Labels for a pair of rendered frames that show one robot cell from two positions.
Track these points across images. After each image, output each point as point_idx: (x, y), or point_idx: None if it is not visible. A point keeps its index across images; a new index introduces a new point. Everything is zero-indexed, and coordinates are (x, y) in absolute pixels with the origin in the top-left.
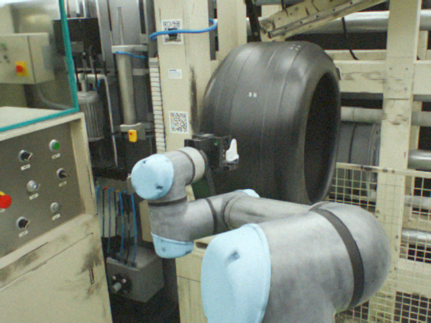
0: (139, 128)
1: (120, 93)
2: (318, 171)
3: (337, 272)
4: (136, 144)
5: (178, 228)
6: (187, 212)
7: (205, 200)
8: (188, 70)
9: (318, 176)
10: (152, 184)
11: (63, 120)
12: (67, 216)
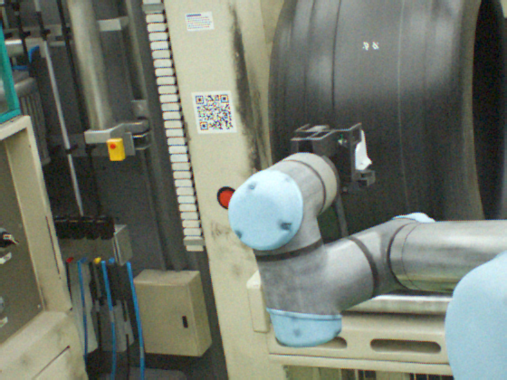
0: (120, 135)
1: (68, 71)
2: (479, 172)
3: None
4: (110, 166)
5: (319, 293)
6: (328, 263)
7: (351, 241)
8: (225, 14)
9: (481, 182)
10: (272, 223)
11: (0, 135)
12: (20, 319)
